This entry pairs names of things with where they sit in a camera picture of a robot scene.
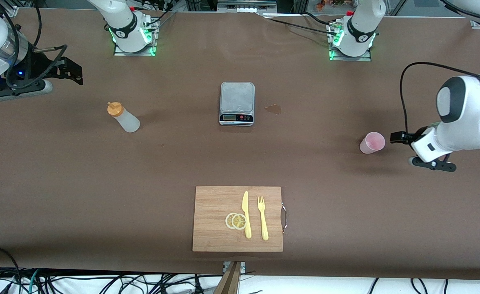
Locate pink plastic cup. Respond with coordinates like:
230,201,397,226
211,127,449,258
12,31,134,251
360,131,386,155

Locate clear sauce bottle orange cap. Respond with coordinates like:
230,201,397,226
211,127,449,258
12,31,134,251
107,101,141,133

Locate brown table cover sheet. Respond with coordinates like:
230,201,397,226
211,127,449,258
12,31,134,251
0,8,480,281

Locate yellow plastic fork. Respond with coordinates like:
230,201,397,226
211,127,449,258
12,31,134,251
258,196,269,241

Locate silver digital kitchen scale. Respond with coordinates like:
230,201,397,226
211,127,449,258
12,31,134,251
219,82,256,126

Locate yellow plastic knife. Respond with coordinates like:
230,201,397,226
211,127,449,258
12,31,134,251
242,191,252,239

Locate white power strip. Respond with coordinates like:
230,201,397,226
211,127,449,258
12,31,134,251
217,0,278,13

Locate wooden cutting board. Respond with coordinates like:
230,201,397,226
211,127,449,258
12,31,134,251
192,186,288,252

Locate wooden beam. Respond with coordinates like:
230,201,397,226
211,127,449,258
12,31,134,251
213,261,241,294

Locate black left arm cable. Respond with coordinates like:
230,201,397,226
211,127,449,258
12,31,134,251
399,0,480,136

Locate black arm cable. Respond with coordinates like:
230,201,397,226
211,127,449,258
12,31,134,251
399,0,480,136
0,0,68,86

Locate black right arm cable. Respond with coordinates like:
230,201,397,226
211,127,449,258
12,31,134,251
0,0,68,86

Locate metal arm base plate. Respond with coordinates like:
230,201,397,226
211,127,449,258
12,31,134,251
329,22,372,62
113,16,158,57

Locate long black base cable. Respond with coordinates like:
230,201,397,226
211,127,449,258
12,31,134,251
260,16,333,34

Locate black looped floor cable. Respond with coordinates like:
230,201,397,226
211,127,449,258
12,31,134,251
0,247,22,294

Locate small metal bracket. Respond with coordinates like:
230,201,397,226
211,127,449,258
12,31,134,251
223,261,247,273

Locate teal floor cable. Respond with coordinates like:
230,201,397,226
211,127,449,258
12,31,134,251
27,268,41,294

